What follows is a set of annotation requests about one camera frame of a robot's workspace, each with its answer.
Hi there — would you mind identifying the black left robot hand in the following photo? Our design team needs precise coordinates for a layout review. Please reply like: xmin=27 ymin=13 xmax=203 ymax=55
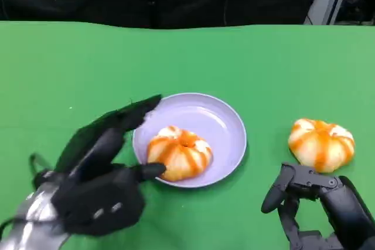
xmin=50 ymin=94 xmax=168 ymax=237

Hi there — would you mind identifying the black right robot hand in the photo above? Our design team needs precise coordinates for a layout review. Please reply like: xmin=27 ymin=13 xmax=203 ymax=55
xmin=260 ymin=162 xmax=375 ymax=250

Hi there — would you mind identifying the orange and white bread roll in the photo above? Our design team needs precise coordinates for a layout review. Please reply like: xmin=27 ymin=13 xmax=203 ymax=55
xmin=288 ymin=118 xmax=356 ymax=174
xmin=146 ymin=125 xmax=214 ymax=182

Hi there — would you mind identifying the lilac plate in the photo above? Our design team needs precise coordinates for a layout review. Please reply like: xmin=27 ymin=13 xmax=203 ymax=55
xmin=132 ymin=93 xmax=248 ymax=189

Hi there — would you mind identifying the green table cloth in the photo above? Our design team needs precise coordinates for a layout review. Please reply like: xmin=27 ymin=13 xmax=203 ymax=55
xmin=0 ymin=20 xmax=375 ymax=250

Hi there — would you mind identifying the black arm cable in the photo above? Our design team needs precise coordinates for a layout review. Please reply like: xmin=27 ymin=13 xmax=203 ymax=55
xmin=28 ymin=152 xmax=55 ymax=190

